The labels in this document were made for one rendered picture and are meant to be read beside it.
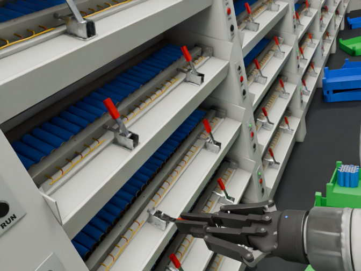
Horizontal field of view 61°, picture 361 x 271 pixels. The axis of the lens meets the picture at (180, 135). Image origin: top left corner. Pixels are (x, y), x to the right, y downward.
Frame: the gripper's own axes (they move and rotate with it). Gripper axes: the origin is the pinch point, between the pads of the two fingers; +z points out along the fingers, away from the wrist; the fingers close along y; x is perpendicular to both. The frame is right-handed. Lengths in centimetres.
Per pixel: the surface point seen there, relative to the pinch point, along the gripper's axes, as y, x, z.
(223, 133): 34.6, -0.6, 9.1
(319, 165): 93, -55, 2
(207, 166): 19.7, -1.3, 7.7
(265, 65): 84, 1, 11
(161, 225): -1.0, -0.3, 7.7
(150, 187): 4.9, 4.3, 12.6
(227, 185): 33.1, -18.3, 13.5
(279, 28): 113, 8, 10
